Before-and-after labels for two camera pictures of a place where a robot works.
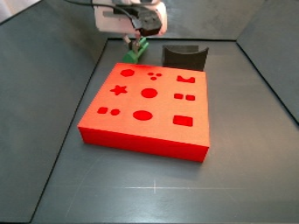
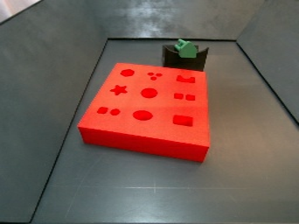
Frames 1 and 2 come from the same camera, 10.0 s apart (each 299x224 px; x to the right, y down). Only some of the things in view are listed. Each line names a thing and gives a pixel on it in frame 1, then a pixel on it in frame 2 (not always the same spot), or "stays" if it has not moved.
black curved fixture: (184, 57) stays
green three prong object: (131, 57) -> (186, 49)
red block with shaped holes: (151, 108) stays
